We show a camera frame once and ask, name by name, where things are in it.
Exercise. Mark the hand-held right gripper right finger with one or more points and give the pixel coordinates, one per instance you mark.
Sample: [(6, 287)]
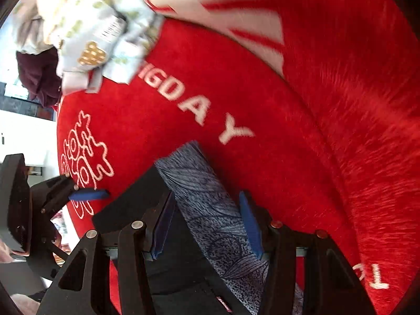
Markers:
[(251, 226)]

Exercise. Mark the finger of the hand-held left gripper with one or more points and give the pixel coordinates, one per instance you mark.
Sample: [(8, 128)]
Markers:
[(88, 195)]

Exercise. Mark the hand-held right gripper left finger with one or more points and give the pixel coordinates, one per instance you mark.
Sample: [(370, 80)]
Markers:
[(161, 233)]

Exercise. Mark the black pants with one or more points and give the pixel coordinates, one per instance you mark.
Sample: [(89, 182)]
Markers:
[(203, 203)]

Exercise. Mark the dark maroon cloth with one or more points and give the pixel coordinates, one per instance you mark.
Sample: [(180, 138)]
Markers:
[(39, 75)]

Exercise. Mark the red printed blanket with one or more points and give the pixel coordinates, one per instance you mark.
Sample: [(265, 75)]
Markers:
[(262, 88)]

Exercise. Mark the light blue patterned cloth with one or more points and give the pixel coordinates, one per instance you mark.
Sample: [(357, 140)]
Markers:
[(98, 55)]

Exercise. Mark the cream patterned cloth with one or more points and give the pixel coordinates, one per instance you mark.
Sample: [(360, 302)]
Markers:
[(62, 6)]

